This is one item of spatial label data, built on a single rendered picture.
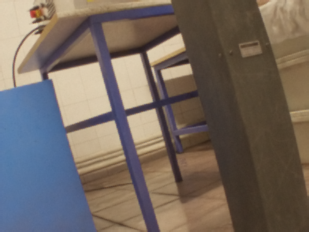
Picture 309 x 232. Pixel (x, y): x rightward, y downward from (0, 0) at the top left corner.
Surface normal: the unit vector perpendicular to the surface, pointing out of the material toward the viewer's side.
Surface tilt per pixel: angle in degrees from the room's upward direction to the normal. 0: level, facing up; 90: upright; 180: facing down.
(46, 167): 90
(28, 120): 90
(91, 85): 90
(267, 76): 90
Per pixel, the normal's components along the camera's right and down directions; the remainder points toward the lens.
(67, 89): 0.48, -0.13
